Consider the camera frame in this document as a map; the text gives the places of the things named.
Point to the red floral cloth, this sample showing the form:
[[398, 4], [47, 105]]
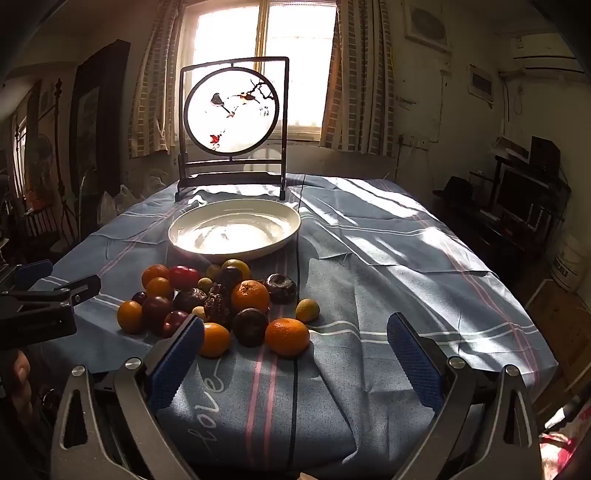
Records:
[[565, 443]]

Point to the large orange tangerine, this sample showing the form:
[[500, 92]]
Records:
[[250, 295], [287, 337]]

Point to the black metal shelf rack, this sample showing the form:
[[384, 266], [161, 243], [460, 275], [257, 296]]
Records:
[[496, 230]]

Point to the round painted screen on stand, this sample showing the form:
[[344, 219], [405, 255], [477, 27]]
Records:
[[231, 124]]

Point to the black speaker box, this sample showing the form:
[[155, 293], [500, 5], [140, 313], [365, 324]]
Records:
[[545, 152]]

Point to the white round plate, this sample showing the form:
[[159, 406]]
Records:
[[240, 230]]

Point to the dark purple plum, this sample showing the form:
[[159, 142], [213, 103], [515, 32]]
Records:
[[156, 310]]

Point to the checked beige curtain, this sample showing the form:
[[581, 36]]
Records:
[[364, 78], [152, 92]]

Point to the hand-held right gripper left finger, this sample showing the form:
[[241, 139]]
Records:
[[178, 360]]

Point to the small orange tangerine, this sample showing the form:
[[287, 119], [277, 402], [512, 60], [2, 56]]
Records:
[[159, 288], [130, 316], [154, 272], [214, 339]]

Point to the clear plastic bag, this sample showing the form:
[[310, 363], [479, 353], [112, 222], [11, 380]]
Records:
[[119, 201]]

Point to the bright window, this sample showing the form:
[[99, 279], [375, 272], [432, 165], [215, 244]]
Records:
[[302, 69]]

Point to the large yellow-green round fruit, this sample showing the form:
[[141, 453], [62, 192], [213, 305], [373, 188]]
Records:
[[237, 266]]

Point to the small yellow-green round fruit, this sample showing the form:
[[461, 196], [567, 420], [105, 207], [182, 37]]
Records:
[[212, 271]]

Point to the wooden coat stand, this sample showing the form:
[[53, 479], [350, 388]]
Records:
[[58, 138]]

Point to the white air conditioner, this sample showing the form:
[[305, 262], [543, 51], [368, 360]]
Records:
[[549, 53]]

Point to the white wall panel box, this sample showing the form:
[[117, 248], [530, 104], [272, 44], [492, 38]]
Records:
[[481, 83]]

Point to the black hat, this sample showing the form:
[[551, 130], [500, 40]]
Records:
[[456, 187]]

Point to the blue plaid tablecloth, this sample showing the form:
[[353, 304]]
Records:
[[392, 258]]

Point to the small dark cherry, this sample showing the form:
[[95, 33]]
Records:
[[138, 297]]

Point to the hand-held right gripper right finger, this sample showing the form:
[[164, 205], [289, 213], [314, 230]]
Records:
[[413, 364]]

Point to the white bucket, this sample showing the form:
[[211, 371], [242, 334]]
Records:
[[569, 265]]

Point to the person's left hand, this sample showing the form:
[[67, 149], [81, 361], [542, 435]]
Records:
[[21, 369]]

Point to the white wall vent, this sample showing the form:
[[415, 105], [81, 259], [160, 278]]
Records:
[[427, 23]]

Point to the tan longan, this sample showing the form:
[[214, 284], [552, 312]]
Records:
[[199, 313], [307, 310], [205, 284]]

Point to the computer monitor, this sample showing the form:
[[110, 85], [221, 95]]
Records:
[[521, 191]]

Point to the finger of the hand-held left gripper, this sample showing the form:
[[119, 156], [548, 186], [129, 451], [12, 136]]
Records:
[[69, 290], [33, 273]]

